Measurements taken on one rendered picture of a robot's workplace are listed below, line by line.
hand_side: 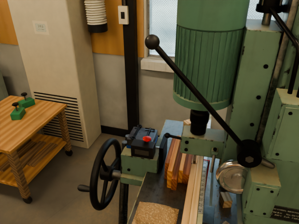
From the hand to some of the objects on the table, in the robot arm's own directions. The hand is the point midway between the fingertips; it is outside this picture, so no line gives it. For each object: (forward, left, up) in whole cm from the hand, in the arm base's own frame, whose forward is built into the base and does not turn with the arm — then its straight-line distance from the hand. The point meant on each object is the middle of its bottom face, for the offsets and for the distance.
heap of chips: (+34, -93, -18) cm, 101 cm away
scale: (+61, -101, -13) cm, 119 cm away
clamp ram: (+58, -83, -18) cm, 102 cm away
